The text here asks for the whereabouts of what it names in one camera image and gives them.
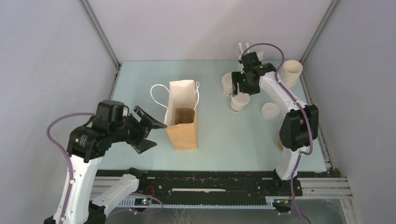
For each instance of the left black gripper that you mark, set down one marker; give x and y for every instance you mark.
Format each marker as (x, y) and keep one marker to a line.
(143, 132)

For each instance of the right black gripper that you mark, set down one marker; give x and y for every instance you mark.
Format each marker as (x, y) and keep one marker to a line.
(236, 77)

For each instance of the white paper cup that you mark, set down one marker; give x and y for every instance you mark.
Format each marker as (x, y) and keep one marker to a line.
(227, 84)
(236, 108)

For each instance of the brown paper takeout bag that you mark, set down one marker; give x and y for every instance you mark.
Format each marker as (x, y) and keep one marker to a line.
(182, 94)

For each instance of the brown pulp cup carrier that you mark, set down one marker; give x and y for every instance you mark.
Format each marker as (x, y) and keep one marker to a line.
(184, 116)
(280, 145)

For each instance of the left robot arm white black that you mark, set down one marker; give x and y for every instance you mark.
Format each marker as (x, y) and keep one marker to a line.
(113, 122)

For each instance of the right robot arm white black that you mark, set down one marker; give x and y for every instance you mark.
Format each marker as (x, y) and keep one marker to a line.
(300, 124)

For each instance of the wrapped straw leftmost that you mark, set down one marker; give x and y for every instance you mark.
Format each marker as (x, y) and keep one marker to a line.
(240, 51)

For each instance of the stack of white plastic lids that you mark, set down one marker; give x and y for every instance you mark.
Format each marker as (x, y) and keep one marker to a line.
(270, 111)

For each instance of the stack of white paper cups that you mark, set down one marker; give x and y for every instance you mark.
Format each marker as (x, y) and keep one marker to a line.
(290, 73)

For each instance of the white cable duct strip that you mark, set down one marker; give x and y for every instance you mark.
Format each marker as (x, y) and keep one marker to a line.
(129, 203)

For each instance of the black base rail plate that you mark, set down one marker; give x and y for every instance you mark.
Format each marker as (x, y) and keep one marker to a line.
(215, 187)

